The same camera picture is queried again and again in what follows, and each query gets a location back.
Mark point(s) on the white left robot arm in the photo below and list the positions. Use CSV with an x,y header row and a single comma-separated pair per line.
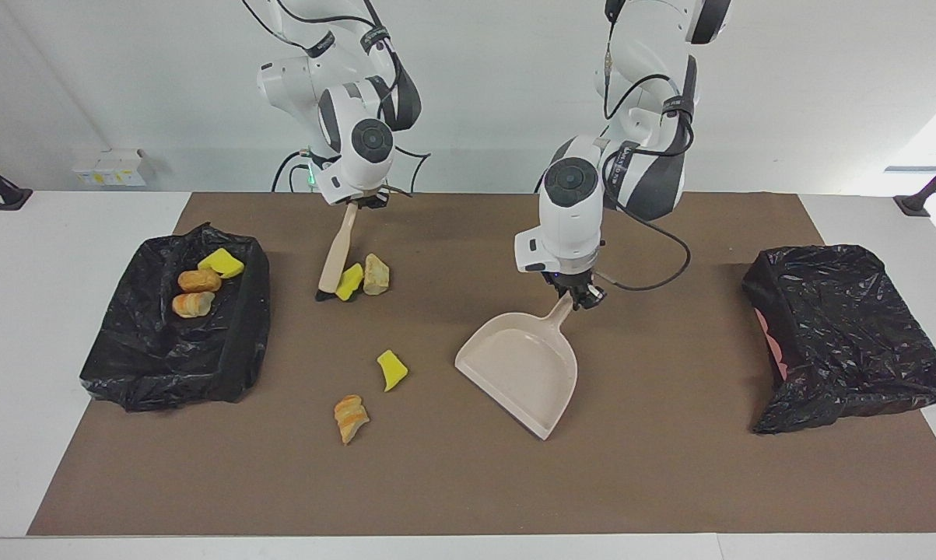
x,y
569,225

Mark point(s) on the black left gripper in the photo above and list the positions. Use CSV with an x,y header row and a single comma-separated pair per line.
x,y
574,278

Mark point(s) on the yellow sponge piece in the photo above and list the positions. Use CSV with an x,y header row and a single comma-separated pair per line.
x,y
349,282
392,371
221,263

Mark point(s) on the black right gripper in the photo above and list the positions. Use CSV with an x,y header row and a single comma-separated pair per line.
x,y
373,197

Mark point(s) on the beige hand brush black bristles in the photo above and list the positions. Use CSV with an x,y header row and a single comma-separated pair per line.
x,y
335,260

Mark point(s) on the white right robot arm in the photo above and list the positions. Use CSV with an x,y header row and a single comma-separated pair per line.
x,y
359,132

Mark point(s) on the black bag lined pink bin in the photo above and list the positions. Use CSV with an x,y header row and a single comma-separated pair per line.
x,y
841,327

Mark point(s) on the beige bread chunk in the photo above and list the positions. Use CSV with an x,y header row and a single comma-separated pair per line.
x,y
376,274
192,304

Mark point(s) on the brown bread roll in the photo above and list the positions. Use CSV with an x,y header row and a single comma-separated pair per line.
x,y
199,281

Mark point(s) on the beige plastic dustpan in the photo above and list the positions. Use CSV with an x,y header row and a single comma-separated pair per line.
x,y
526,373

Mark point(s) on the brown table mat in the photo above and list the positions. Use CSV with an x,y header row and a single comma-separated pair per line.
x,y
670,467

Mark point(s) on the white electrical box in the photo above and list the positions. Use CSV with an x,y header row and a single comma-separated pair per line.
x,y
113,169

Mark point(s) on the striped croissant piece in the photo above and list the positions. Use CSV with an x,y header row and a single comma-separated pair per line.
x,y
351,418

